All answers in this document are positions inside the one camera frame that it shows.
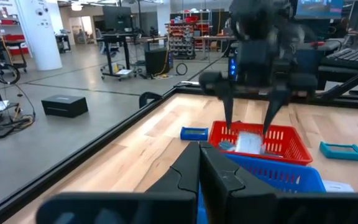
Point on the black aluminium table frame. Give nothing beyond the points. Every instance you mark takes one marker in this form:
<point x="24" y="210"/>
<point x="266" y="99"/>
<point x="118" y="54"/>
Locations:
<point x="104" y="137"/>

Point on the blue plastic basket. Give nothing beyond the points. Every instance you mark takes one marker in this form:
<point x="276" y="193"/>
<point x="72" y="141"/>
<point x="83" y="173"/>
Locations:
<point x="275" y="177"/>

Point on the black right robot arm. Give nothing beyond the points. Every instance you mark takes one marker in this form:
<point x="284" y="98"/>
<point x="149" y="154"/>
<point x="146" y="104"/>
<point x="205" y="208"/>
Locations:
<point x="259" y="18"/>

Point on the black standing desk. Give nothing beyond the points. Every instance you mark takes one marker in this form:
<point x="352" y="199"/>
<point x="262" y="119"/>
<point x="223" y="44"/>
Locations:
<point x="129" y="38"/>

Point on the white round pillar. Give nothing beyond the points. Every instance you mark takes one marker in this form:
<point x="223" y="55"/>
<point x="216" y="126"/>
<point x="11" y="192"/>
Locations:
<point x="39" y="37"/>

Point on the red parts bin rack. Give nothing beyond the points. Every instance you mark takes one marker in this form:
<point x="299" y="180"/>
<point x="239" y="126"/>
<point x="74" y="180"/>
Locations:
<point x="182" y="37"/>

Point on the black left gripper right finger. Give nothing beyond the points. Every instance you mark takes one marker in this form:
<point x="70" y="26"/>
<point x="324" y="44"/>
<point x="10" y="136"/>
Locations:
<point x="228" y="193"/>

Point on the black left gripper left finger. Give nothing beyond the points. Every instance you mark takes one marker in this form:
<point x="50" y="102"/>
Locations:
<point x="172" y="186"/>

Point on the black rectangular box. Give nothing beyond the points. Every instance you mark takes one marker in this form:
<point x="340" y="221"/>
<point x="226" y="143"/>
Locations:
<point x="64" y="105"/>

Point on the red plastic basket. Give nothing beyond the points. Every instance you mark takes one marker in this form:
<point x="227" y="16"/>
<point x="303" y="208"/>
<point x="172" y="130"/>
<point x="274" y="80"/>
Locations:
<point x="291" y="149"/>

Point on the black cabinet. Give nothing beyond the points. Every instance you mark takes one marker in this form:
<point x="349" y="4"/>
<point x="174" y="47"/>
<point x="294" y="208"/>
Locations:
<point x="156" y="60"/>

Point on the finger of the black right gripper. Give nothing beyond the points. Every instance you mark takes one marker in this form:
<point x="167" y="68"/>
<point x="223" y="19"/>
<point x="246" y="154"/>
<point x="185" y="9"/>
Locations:
<point x="273" y="105"/>
<point x="228" y="105"/>

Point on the black frame clamp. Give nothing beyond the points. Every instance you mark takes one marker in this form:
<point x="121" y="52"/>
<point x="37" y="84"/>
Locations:
<point x="145" y="98"/>

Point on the large black display screen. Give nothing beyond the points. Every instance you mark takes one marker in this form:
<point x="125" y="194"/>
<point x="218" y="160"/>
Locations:
<point x="117" y="18"/>

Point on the teal USB charger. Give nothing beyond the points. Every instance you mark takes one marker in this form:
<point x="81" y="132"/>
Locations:
<point x="226" y="145"/>

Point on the teal digital timer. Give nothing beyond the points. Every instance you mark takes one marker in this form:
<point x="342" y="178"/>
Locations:
<point x="342" y="151"/>

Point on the dark grey desk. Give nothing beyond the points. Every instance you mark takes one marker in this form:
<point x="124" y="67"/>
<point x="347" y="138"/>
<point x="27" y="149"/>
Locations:
<point x="337" y="73"/>

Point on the backlit black keyboard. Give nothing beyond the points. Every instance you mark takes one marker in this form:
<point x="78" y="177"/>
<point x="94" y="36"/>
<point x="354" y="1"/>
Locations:
<point x="350" y="59"/>

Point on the blue digital timer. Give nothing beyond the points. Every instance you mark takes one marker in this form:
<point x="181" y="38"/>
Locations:
<point x="194" y="133"/>

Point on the lit computer monitor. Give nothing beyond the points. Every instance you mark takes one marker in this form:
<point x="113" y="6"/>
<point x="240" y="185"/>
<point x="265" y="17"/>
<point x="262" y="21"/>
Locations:
<point x="319" y="9"/>

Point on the white USB charger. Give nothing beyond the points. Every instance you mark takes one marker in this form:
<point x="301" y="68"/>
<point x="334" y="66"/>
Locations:
<point x="337" y="186"/>
<point x="249" y="143"/>

